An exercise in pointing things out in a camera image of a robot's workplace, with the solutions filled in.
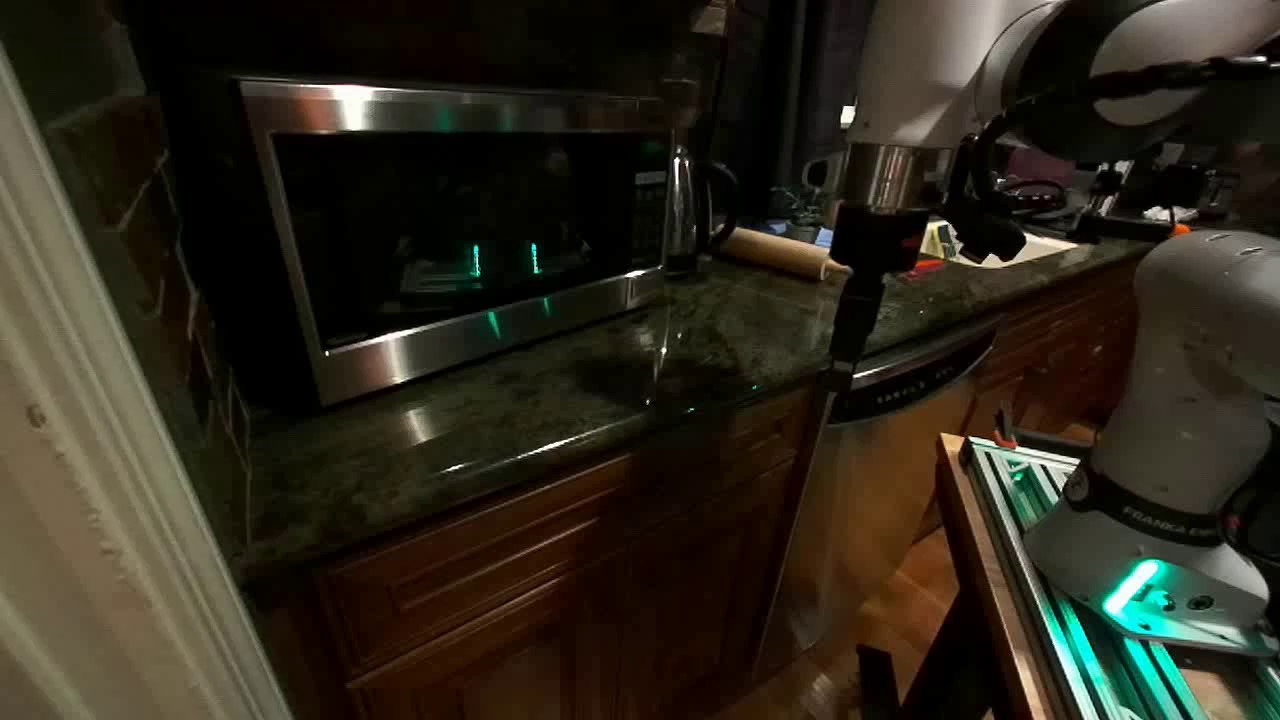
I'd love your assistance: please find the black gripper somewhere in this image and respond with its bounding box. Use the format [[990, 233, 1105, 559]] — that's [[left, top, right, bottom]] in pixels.
[[820, 199, 933, 398]]

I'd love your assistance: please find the stainless steel microwave oven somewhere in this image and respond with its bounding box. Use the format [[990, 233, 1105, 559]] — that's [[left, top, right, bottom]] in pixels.
[[238, 71, 673, 406]]

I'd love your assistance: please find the stainless steel microwave body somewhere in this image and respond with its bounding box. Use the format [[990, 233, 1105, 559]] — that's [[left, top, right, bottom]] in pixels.
[[167, 65, 673, 412]]

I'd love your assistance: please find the wooden rolling pin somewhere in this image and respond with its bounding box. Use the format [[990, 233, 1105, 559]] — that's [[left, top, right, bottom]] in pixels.
[[717, 223, 858, 286]]

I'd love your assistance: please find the stainless steel dishwasher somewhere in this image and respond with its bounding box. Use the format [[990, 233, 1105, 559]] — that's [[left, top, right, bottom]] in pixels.
[[757, 315, 1003, 670]]

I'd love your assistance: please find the white kitchen sink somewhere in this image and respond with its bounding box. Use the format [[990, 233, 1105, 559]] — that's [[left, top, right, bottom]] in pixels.
[[958, 223, 1089, 273]]

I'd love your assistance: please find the wooden cabinet beside dishwasher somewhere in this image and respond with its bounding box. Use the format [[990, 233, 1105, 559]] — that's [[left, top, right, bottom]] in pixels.
[[915, 257, 1152, 535]]

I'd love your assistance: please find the stainless steel electric kettle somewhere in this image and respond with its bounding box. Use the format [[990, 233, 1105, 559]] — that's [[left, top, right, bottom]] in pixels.
[[661, 141, 744, 280]]

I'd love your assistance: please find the robot mounting cart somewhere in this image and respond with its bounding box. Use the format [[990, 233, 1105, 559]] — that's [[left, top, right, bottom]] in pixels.
[[858, 426, 1280, 720]]

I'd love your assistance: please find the wooden kitchen base cabinet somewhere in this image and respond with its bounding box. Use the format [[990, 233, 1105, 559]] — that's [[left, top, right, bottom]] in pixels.
[[248, 382, 834, 720]]

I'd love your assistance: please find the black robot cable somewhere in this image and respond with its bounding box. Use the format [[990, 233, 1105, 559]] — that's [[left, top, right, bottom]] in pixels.
[[947, 52, 1280, 267]]

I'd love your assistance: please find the white door frame trim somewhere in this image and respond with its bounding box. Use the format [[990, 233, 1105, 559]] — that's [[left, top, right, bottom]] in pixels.
[[0, 52, 291, 720]]

